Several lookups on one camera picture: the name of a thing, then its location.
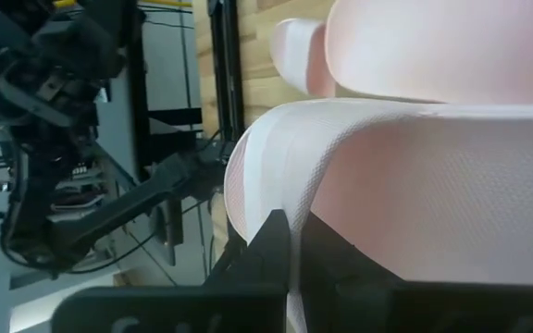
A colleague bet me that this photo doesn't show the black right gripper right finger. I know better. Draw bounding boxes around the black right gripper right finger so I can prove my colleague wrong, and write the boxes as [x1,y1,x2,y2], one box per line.
[300,211,407,333]

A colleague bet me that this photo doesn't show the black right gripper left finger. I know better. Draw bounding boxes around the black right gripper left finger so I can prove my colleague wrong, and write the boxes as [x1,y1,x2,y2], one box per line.
[204,209,291,289]

